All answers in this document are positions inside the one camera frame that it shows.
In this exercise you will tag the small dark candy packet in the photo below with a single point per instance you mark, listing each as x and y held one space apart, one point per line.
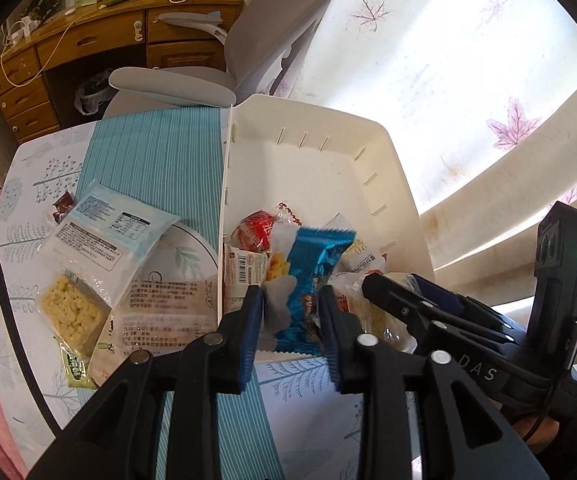
63 205

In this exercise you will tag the white packet green mark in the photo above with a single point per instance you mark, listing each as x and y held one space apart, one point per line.
111 355

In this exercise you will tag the blue snack packet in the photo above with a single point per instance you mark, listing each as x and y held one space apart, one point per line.
308 270

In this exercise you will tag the printed blue white tablecloth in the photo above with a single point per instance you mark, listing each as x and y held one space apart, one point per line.
158 160

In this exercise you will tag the small red snack packet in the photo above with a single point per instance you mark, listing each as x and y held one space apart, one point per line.
254 230

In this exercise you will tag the leaf print curtain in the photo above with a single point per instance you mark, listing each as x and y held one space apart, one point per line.
443 60

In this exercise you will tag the translucent bread packet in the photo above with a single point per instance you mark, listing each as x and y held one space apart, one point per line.
168 310

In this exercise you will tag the yellow rice cracker packet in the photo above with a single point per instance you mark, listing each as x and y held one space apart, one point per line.
71 310

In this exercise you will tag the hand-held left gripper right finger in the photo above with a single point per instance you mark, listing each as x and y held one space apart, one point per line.
331 330

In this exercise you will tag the white orange protein bar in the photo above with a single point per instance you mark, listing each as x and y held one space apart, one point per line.
363 255

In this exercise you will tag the wooden desk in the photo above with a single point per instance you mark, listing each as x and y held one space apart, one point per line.
93 35

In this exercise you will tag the white packet red mark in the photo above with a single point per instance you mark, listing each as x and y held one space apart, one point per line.
241 267

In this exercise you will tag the trash bin with bag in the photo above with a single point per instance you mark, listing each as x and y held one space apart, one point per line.
93 95

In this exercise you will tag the white plastic storage box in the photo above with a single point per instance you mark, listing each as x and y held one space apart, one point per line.
318 170

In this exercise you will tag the person's right hand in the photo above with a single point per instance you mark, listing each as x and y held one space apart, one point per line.
540 430

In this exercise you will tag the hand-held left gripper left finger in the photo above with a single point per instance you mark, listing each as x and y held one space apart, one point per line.
251 330

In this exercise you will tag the large white blue packet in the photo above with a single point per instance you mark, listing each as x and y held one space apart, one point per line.
108 240

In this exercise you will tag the black phone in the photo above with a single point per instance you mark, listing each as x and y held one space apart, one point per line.
122 0

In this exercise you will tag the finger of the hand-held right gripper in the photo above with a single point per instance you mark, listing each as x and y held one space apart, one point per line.
461 305
418 310

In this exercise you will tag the dark patterned pouch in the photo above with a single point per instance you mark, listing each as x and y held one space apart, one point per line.
43 2

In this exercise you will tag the grey office chair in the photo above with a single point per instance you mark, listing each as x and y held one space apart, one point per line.
268 25

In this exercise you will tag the white power strip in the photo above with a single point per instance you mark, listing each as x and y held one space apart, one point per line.
21 29

